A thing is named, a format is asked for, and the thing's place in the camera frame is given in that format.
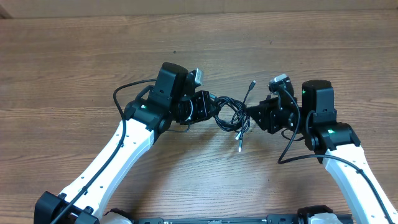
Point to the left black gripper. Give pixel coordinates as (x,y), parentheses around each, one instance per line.
(203,99)

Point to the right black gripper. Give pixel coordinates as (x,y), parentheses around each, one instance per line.
(270,113)

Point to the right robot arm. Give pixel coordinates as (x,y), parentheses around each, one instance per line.
(334,144)

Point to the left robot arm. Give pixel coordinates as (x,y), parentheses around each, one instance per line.
(171,97)

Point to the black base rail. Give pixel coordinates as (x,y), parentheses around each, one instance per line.
(317,214)

